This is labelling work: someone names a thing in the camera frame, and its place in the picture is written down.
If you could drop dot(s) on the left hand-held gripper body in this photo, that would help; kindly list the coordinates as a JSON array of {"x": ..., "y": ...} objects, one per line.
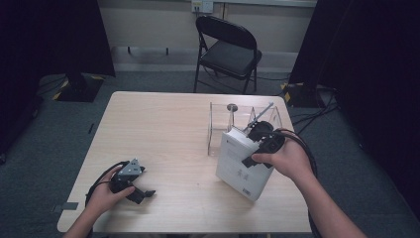
[{"x": 130, "y": 170}]

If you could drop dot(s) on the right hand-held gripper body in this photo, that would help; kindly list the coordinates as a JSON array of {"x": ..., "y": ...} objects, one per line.
[{"x": 269, "y": 140}]

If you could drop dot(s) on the white book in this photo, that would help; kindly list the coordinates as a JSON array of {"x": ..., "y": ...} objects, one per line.
[{"x": 237, "y": 168}]

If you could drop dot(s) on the clear acrylic book rack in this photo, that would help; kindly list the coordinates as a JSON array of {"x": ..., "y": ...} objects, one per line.
[{"x": 218, "y": 125}]

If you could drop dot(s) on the person's right hand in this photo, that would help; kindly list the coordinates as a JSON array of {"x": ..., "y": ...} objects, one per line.
[{"x": 292, "y": 158}]

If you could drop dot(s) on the person's left hand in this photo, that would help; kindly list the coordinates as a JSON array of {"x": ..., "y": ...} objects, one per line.
[{"x": 104, "y": 198}]

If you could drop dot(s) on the black stand base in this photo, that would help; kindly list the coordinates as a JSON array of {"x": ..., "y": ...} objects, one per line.
[
  {"x": 79, "y": 89},
  {"x": 302, "y": 95}
]

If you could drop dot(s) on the small dark floor strip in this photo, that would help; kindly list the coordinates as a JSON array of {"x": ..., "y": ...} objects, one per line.
[{"x": 91, "y": 128}]

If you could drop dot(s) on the grey tape strip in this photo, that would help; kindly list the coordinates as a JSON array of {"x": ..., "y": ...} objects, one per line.
[{"x": 66, "y": 207}]

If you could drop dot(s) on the black folding chair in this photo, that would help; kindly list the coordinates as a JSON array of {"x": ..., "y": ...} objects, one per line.
[{"x": 231, "y": 56}]

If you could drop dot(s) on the black curtain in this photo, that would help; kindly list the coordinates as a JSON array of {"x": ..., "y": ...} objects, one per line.
[
  {"x": 49, "y": 36},
  {"x": 373, "y": 66}
]

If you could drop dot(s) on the white wall socket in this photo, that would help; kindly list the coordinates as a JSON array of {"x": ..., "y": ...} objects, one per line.
[{"x": 202, "y": 6}]

